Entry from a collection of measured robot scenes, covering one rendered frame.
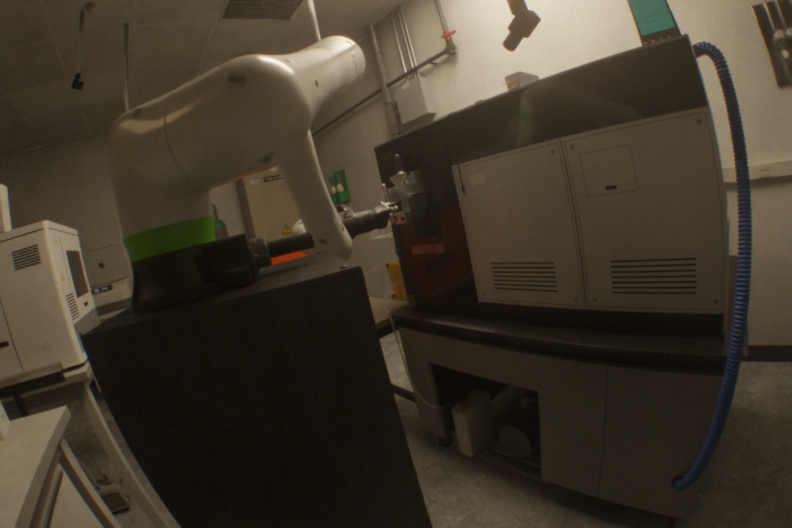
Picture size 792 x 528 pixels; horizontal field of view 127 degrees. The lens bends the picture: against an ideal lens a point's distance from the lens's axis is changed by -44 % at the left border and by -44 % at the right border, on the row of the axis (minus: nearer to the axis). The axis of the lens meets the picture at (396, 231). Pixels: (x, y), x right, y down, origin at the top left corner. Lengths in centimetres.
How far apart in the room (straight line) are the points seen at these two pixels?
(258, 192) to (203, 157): 387
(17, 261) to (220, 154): 124
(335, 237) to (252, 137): 58
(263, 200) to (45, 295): 320
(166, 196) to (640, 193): 91
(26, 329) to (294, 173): 117
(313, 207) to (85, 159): 401
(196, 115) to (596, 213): 86
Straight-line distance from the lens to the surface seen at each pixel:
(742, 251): 85
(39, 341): 152
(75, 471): 113
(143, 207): 44
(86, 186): 458
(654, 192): 90
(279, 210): 428
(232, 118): 35
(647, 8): 101
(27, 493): 78
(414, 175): 129
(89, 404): 152
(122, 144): 46
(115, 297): 382
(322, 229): 88
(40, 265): 148
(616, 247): 95
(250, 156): 36
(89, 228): 451
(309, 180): 83
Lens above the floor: 121
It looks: 5 degrees down
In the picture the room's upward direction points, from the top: 13 degrees counter-clockwise
